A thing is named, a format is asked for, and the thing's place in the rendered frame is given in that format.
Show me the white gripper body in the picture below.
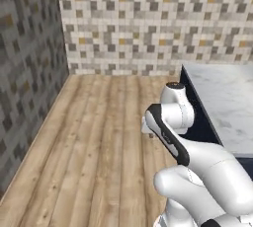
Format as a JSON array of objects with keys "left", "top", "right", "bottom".
[{"left": 140, "top": 115, "right": 158, "bottom": 136}]

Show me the dark blue kitchen island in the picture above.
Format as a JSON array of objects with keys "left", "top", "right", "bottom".
[{"left": 179, "top": 63, "right": 253, "bottom": 181}]

